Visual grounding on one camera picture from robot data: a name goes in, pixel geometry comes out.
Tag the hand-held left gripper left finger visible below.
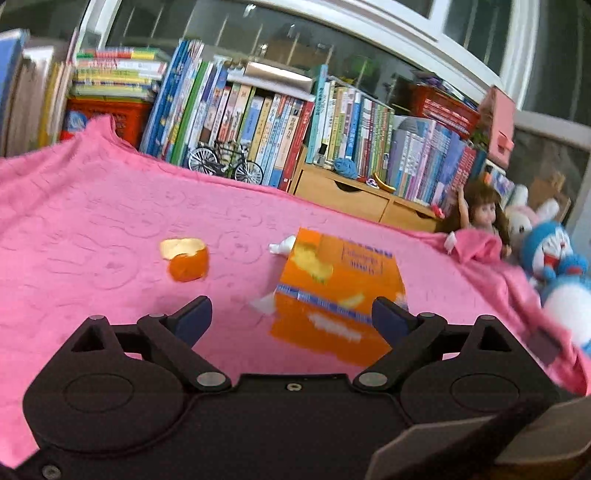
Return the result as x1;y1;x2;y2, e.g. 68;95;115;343
69;295;232;394

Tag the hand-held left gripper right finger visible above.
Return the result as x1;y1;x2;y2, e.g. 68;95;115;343
352;296;521;394

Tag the orange carton box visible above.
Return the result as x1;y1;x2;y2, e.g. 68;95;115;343
270;227;407;368

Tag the orange peel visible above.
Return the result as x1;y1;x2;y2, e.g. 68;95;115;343
159;237;210;283

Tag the white paper scrap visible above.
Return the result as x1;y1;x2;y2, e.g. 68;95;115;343
269;235;297;257
250;294;278;317

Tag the wooden drawer box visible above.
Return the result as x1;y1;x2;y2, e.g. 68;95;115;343
290;144;444;234

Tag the pink bunny print towel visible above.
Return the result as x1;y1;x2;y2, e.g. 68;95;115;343
0;114;591;468

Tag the brown haired doll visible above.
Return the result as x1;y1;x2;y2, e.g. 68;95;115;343
455;180;513;259

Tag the blue yarn ball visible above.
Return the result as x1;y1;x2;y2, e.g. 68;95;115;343
333;158;360;180

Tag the black bicycle model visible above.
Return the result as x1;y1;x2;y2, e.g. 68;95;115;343
187;140;265;185

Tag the white pink bunny plush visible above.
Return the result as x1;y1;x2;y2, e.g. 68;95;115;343
505;185;573;241

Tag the blue cat plush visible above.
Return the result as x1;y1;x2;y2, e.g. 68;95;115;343
522;222;591;357

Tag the row of small books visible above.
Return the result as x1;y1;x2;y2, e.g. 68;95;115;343
482;161;516;197

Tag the row of colourful children's books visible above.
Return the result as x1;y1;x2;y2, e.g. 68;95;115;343
139;39;317;190

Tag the brown cardboard box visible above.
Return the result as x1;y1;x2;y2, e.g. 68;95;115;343
529;173;571;223

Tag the red plastic crate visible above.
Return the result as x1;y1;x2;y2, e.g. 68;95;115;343
60;98;153;148

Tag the red plastic basket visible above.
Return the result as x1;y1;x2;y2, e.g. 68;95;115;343
410;84;481;136

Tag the pink toy house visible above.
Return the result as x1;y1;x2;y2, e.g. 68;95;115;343
478;85;516;169

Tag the stack of flat books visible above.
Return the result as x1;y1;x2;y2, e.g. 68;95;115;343
69;46;171;102

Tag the row of pale upright books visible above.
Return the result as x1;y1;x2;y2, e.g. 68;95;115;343
4;28;80;156

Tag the large blue book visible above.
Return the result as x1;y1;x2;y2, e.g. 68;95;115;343
0;30;29;158

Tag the white window frame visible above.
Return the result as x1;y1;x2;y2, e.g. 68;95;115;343
78;0;542;112

